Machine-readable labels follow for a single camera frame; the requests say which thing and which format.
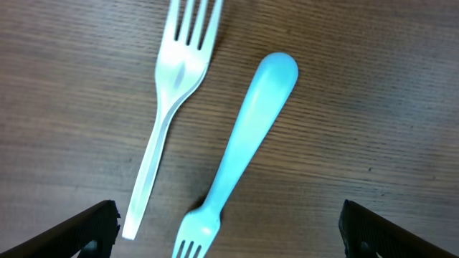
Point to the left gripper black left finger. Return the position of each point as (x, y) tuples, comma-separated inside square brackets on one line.
[(91, 233)]

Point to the white fork rounded handle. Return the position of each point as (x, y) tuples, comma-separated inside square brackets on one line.
[(269, 90)]

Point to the white plastic fork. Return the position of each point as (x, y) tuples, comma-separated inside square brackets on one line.
[(182, 63)]

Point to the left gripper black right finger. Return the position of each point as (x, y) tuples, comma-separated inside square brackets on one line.
[(366, 234)]

